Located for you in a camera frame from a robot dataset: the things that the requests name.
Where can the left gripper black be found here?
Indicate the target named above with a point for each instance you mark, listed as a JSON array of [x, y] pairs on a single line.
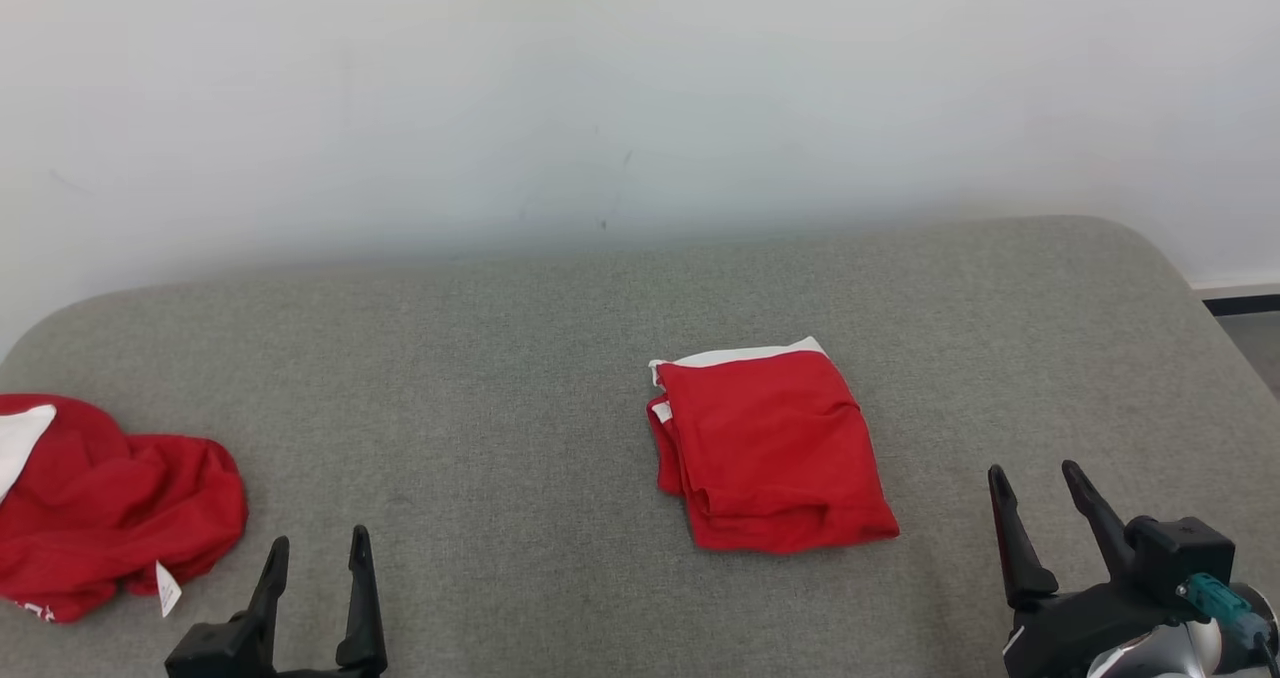
[[215, 653]]

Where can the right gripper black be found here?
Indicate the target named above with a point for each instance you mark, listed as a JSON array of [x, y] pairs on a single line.
[[1080, 628]]

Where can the red basketball jersey white trim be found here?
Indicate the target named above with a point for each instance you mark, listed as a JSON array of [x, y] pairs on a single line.
[[110, 508]]

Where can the red shorts with white trim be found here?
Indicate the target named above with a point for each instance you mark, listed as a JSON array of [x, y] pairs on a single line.
[[770, 448]]

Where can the right wrist teal plug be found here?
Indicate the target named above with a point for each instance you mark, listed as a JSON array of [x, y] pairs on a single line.
[[1215, 598]]

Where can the grey fabric sofa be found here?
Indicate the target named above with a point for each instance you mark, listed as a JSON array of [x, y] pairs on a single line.
[[500, 408]]

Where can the black and white baseboard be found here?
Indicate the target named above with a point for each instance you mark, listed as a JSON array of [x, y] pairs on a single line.
[[1240, 298]]

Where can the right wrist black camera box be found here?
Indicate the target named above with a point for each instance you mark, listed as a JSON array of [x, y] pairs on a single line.
[[1180, 553]]

